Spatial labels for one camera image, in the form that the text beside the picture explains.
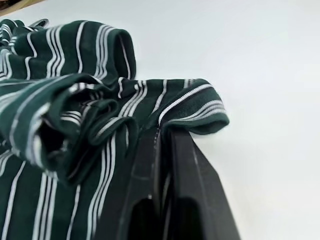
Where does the green white striped T-shirt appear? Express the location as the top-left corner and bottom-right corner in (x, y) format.
(0, 17), (230, 240)

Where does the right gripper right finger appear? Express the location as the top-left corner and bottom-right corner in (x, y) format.
(159, 126), (243, 240)

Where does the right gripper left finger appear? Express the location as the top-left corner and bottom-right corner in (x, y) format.
(95, 126), (163, 240)

